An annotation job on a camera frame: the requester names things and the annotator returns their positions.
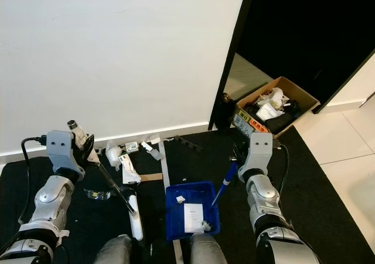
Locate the black ribbed strip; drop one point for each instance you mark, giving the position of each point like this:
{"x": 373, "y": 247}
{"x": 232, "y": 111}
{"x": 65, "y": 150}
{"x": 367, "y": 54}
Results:
{"x": 187, "y": 144}

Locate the brown round door stop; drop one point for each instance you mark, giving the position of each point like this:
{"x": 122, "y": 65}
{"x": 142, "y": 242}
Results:
{"x": 225, "y": 97}

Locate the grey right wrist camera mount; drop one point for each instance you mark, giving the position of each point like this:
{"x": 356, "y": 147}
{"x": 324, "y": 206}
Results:
{"x": 261, "y": 146}

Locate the cardboard trash box with labels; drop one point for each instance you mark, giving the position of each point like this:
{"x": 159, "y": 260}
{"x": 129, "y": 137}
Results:
{"x": 302, "y": 97}

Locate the white crumpled trash paper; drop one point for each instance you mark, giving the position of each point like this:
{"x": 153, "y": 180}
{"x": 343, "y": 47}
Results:
{"x": 272, "y": 108}

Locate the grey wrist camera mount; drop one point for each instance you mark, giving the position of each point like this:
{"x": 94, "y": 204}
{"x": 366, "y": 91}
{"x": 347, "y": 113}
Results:
{"x": 261, "y": 146}
{"x": 61, "y": 149}

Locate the white paper slip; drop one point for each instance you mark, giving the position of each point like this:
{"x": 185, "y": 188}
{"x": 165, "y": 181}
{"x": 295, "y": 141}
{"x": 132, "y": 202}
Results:
{"x": 193, "y": 217}

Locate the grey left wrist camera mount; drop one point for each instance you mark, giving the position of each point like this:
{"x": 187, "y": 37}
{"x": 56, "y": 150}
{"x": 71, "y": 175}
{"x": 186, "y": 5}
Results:
{"x": 61, "y": 149}

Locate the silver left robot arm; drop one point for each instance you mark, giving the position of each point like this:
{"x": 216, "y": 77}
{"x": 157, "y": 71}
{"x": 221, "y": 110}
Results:
{"x": 50, "y": 202}

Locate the black door frame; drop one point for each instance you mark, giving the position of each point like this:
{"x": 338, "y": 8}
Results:
{"x": 304, "y": 23}

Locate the small white labelled box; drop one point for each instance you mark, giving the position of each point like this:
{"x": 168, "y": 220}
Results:
{"x": 132, "y": 147}

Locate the black floor mat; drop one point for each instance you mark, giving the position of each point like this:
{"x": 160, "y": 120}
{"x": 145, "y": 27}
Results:
{"x": 316, "y": 205}

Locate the brown cardboard strip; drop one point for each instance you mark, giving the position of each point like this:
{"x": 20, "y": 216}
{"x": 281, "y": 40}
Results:
{"x": 152, "y": 176}

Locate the grey robot leg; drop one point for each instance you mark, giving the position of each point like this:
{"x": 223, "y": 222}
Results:
{"x": 117, "y": 252}
{"x": 208, "y": 252}

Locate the blue plastic dustpan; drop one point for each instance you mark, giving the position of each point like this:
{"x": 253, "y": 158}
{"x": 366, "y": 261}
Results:
{"x": 176, "y": 220}

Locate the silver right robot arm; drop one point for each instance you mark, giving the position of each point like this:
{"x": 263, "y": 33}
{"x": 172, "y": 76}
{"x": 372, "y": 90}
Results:
{"x": 263, "y": 202}

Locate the small white paper scrap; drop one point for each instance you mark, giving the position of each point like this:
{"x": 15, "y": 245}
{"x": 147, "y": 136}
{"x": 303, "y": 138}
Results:
{"x": 205, "y": 224}
{"x": 180, "y": 198}

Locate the grey robot right leg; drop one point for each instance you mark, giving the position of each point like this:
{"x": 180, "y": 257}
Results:
{"x": 208, "y": 252}

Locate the white wrapper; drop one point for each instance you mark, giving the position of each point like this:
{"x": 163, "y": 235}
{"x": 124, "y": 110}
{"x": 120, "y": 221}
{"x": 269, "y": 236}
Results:
{"x": 130, "y": 170}

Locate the clear safety glasses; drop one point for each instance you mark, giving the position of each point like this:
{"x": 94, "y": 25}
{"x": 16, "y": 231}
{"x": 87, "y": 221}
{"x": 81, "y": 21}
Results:
{"x": 98, "y": 194}

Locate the small white tube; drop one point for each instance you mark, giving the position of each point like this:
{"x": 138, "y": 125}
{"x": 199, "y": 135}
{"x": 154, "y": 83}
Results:
{"x": 152, "y": 151}

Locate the grey robot left leg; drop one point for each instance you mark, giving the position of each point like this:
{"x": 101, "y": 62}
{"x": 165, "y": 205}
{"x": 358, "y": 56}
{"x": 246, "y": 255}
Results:
{"x": 117, "y": 252}

